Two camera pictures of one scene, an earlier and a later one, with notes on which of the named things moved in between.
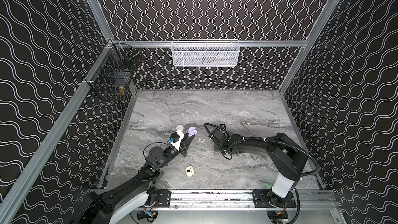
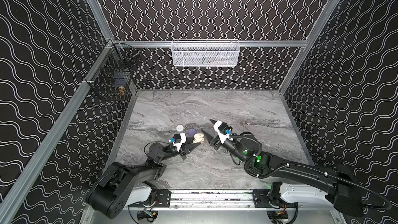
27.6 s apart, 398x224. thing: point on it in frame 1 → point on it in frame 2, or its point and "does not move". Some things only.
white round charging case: [180, 127] does not move
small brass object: [121, 89] does not move
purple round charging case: [192, 131] does not move
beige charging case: [189, 171] → [198, 137]
